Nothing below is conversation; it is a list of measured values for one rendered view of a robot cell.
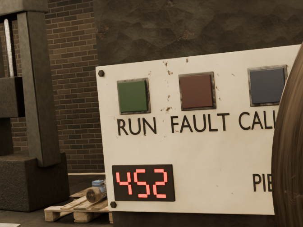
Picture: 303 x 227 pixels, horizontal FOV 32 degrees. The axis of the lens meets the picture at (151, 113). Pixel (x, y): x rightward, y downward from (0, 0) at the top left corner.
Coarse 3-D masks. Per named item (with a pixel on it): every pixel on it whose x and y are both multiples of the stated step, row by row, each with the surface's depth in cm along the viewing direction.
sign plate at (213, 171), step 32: (128, 64) 63; (160, 64) 61; (192, 64) 59; (224, 64) 58; (256, 64) 56; (288, 64) 55; (160, 96) 61; (224, 96) 58; (128, 128) 63; (160, 128) 62; (192, 128) 60; (224, 128) 58; (256, 128) 57; (128, 160) 64; (160, 160) 62; (192, 160) 60; (224, 160) 59; (256, 160) 57; (128, 192) 64; (160, 192) 62; (192, 192) 61; (224, 192) 59; (256, 192) 57
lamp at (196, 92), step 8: (184, 80) 59; (192, 80) 59; (200, 80) 58; (208, 80) 58; (184, 88) 59; (192, 88) 59; (200, 88) 59; (208, 88) 58; (184, 96) 59; (192, 96) 59; (200, 96) 59; (208, 96) 58; (184, 104) 60; (192, 104) 59; (200, 104) 59; (208, 104) 58
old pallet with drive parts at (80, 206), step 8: (80, 192) 561; (80, 200) 519; (104, 200) 519; (48, 208) 507; (56, 208) 504; (64, 208) 495; (72, 208) 498; (80, 208) 488; (88, 208) 490; (96, 208) 481; (104, 208) 486; (48, 216) 502; (56, 216) 507; (80, 216) 489; (88, 216) 489; (96, 216) 503
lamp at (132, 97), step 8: (144, 80) 62; (120, 88) 63; (128, 88) 62; (136, 88) 62; (144, 88) 61; (120, 96) 63; (128, 96) 62; (136, 96) 62; (144, 96) 62; (120, 104) 63; (128, 104) 62; (136, 104) 62; (144, 104) 62
